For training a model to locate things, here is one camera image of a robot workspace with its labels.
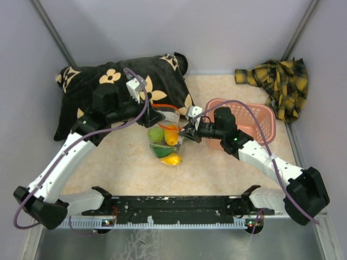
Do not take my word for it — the black floral pillow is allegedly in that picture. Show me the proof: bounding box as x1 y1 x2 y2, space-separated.
53 53 194 141

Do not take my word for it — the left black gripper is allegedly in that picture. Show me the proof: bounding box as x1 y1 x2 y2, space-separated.
107 89 165 128

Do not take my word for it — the yellow plaid cloth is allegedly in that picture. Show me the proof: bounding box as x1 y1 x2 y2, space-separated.
234 58 309 123

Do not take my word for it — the green bumpy toy fruit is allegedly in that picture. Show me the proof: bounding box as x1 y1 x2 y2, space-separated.
147 127 164 143

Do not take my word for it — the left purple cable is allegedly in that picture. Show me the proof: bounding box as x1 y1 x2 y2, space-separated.
13 67 149 237

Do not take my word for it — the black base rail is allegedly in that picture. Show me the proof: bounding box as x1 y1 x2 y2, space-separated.
82 196 259 224

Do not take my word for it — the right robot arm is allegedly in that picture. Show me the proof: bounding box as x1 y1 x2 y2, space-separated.
180 106 330 225

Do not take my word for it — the yellow toy mango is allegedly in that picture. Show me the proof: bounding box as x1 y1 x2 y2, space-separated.
160 153 181 166

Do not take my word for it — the orange toy fruit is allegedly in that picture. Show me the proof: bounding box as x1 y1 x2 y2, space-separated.
164 125 178 146

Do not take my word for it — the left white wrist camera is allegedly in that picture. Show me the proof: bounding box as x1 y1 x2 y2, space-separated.
126 77 146 103

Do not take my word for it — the pink plastic basket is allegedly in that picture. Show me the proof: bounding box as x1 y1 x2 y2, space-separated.
205 99 276 151

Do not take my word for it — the watermelon slice toy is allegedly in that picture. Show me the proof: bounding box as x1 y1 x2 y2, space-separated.
150 144 177 158

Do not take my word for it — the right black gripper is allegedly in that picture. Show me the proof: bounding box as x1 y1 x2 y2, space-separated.
178 118 224 144

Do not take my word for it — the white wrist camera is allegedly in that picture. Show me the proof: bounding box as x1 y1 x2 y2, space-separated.
126 77 146 103
185 106 203 121

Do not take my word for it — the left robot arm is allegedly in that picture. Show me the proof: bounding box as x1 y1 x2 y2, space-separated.
13 82 163 230

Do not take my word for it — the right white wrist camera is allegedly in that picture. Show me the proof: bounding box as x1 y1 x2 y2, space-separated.
185 106 203 121

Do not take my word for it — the clear zip top bag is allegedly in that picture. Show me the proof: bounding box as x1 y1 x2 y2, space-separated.
147 104 184 166

